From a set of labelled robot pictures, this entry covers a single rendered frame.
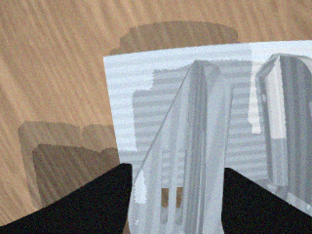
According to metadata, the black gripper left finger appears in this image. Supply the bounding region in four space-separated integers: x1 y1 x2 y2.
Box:
0 163 133 234

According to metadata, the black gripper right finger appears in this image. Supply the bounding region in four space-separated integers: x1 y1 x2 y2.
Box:
221 168 312 234

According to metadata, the white curved jaw with gear teeth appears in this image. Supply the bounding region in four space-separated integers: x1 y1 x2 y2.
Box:
129 59 234 234

